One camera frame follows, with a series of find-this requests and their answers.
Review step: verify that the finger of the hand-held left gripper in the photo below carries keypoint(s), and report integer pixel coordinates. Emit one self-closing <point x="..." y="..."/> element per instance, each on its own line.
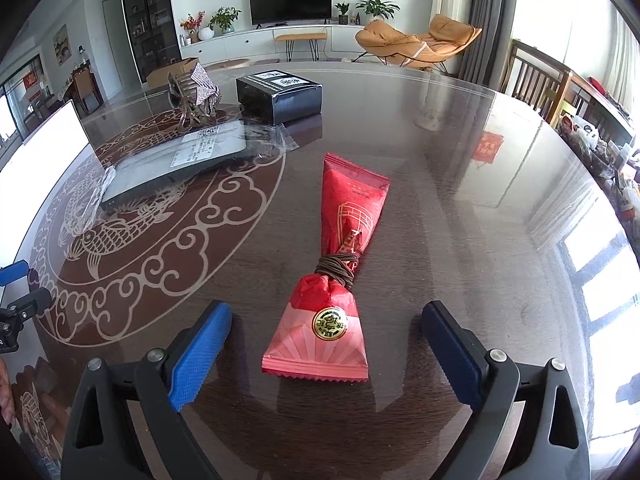
<point x="12" y="272"/>
<point x="30" y="302"/>

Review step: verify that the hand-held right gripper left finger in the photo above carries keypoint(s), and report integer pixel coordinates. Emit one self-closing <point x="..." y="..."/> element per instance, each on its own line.
<point x="200" y="355"/>

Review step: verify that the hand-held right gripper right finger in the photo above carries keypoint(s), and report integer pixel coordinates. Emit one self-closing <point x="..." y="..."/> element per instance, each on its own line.
<point x="450" y="355"/>

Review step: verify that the red snack packet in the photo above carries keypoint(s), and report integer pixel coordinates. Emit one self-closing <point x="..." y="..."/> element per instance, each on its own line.
<point x="345" y="210"/>

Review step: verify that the brown patterned glass desktop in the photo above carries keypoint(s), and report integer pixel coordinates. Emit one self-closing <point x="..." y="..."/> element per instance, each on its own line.
<point x="450" y="210"/>

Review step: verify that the person's left hand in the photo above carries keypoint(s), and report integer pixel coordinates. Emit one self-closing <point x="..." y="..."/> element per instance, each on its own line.
<point x="5" y="390"/>

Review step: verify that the bagged grey flat case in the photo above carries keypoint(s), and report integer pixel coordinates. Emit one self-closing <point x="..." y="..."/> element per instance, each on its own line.
<point x="165" y="165"/>

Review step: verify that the pile of assorted clutter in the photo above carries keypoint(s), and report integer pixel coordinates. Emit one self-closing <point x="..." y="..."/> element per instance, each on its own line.
<point x="605" y="155"/>

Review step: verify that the black cardboard box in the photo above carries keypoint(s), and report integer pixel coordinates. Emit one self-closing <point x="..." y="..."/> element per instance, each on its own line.
<point x="295" y="105"/>

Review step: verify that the wooden dining chair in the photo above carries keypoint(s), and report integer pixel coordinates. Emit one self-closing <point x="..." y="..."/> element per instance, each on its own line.
<point x="530" y="75"/>
<point x="585" y="105"/>

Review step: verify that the dark glass display cabinet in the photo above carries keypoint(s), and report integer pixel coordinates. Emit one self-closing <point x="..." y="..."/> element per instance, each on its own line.
<point x="150" y="20"/>

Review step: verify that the round beige rug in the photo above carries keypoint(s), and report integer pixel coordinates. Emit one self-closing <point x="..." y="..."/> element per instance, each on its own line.
<point x="227" y="64"/>

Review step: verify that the red flower bouquet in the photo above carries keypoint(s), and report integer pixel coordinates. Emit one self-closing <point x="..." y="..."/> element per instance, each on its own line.
<point x="190" y="22"/>

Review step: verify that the white round vase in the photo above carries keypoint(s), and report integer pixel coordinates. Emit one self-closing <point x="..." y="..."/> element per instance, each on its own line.
<point x="205" y="34"/>

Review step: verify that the white television cabinet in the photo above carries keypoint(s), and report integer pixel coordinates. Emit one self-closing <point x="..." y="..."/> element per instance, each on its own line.
<point x="235" y="45"/>

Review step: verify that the orange lounge chair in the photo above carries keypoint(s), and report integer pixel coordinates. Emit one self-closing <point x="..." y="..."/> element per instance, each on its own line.
<point x="445" y="35"/>

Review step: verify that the bushy green potted plant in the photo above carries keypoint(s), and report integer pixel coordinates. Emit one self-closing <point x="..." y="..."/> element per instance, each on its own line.
<point x="224" y="19"/>

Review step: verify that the wooden bench with metal legs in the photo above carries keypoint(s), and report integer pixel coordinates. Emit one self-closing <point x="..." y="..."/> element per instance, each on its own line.
<point x="300" y="36"/>

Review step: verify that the grey curtain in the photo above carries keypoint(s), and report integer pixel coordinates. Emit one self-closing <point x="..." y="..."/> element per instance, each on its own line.
<point x="487" y="20"/>

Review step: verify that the white sheer curtain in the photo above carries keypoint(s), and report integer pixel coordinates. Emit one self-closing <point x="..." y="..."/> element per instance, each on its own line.
<point x="620" y="60"/>

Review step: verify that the large leafy potted plant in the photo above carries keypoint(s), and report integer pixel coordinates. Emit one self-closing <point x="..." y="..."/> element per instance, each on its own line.
<point x="376" y="6"/>

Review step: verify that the small potted plant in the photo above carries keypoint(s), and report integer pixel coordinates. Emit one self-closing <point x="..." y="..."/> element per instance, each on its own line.
<point x="342" y="12"/>

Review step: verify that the black flat television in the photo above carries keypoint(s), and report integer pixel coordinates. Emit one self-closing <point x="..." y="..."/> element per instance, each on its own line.
<point x="290" y="2"/>

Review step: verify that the framed wall painting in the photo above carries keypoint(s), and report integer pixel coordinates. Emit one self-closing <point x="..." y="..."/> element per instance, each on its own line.
<point x="61" y="44"/>

